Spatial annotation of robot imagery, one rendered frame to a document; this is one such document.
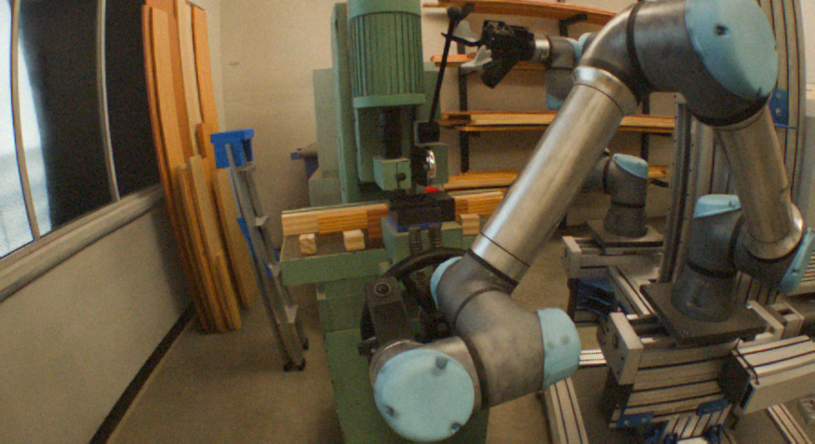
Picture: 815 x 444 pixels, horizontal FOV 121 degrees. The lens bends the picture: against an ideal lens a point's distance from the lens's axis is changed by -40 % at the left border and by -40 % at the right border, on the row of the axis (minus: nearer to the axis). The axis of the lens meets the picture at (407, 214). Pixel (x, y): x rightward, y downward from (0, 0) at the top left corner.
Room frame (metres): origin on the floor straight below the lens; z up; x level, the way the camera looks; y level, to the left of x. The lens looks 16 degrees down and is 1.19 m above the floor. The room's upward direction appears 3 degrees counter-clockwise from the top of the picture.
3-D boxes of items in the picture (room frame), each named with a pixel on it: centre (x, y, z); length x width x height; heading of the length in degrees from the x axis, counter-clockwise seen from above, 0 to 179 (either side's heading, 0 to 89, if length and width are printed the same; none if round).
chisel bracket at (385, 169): (0.97, 0.03, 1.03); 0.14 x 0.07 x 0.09; 13
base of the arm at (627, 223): (1.02, -0.69, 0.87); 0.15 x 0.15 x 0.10
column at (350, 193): (1.23, 0.10, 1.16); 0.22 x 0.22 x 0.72; 13
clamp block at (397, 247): (0.76, -0.02, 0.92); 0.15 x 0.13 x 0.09; 103
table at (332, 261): (0.85, -0.01, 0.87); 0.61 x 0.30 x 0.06; 103
